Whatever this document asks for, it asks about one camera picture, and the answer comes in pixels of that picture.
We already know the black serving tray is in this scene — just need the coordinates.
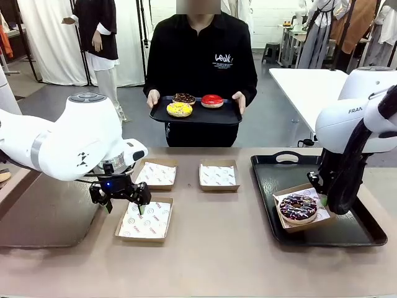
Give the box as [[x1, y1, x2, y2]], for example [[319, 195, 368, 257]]
[[149, 95, 243, 125]]

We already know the person's left forearm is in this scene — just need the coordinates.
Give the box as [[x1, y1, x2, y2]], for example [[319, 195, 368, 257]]
[[237, 52, 259, 101]]

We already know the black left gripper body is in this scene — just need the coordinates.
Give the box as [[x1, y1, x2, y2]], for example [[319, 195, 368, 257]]
[[97, 173, 133, 200]]

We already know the white background desk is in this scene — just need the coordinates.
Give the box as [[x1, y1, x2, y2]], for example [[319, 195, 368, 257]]
[[277, 22, 311, 68]]

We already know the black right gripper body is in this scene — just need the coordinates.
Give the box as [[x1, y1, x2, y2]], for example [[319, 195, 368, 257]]
[[319, 151, 335, 187]]

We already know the person's right forearm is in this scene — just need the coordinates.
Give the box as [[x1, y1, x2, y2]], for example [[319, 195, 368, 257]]
[[143, 52, 165, 93]]

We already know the red iced donut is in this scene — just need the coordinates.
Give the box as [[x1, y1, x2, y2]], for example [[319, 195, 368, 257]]
[[200, 94, 225, 109]]

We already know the mannequin with grey skirt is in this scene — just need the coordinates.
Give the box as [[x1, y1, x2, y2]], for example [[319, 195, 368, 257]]
[[297, 0, 334, 70]]

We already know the brown paper food box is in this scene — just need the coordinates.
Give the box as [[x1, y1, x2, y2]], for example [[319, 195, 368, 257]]
[[132, 158, 179, 192], [198, 159, 241, 192], [272, 183, 338, 234], [114, 196, 174, 243]]

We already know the black cable sleeve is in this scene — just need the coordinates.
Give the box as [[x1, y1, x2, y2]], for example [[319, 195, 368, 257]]
[[319, 83, 397, 216]]

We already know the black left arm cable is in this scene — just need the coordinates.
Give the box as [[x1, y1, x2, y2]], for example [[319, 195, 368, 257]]
[[74, 173, 103, 184]]

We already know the black light stand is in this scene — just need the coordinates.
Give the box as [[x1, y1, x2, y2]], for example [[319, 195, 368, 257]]
[[135, 0, 150, 86]]

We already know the person's right hand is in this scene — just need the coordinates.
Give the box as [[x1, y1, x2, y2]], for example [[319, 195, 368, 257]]
[[146, 89, 163, 109]]

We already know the large white table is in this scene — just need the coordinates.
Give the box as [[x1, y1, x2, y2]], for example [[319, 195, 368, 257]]
[[268, 67, 351, 147]]

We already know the white hanging garment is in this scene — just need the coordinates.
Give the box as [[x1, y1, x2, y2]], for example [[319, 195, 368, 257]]
[[370, 4, 397, 68]]

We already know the white red-printed liner paper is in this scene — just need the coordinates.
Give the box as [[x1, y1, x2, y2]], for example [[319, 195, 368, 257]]
[[119, 200, 173, 239], [200, 163, 237, 187], [135, 161, 177, 186], [274, 187, 334, 225]]

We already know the brown chocolate crumb donut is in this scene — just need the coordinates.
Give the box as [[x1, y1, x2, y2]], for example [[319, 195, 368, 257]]
[[172, 92, 197, 106]]

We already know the black slanted stand pole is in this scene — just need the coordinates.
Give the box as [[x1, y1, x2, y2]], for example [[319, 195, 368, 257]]
[[14, 0, 43, 83]]

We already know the brown hanging garment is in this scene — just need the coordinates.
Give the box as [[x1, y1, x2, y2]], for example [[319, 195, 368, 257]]
[[330, 0, 378, 55]]

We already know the mannequin with black top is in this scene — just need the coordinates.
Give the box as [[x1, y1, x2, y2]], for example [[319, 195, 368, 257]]
[[61, 0, 128, 122]]

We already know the white flared pedestal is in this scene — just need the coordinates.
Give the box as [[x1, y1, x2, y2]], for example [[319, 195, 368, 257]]
[[0, 66, 23, 116]]

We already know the dark grey plastic stool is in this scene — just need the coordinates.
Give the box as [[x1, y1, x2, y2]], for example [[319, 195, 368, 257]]
[[261, 42, 281, 65]]

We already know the white curtain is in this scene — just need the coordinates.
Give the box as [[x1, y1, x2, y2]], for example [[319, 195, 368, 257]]
[[17, 0, 146, 88]]

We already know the person in black shirt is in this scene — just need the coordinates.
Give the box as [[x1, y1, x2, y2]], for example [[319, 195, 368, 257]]
[[143, 0, 259, 148]]

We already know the black plastic handled tray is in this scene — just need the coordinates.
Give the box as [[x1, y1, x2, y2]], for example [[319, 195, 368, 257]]
[[250, 151, 388, 248]]

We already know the dark chocolate sprinkled donut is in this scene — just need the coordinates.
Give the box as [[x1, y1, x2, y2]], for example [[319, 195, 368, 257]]
[[279, 192, 318, 225]]

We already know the person's left hand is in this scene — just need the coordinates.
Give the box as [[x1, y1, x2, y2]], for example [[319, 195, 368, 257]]
[[231, 91, 248, 115]]

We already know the yellow iced donut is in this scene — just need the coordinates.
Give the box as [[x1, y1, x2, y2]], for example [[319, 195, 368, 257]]
[[166, 102, 194, 119]]

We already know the brown plastic tray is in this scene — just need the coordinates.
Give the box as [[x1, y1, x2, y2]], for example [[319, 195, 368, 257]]
[[0, 172, 107, 248]]

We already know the orange hanging clothing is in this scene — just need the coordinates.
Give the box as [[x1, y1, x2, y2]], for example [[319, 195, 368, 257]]
[[0, 24, 15, 60]]

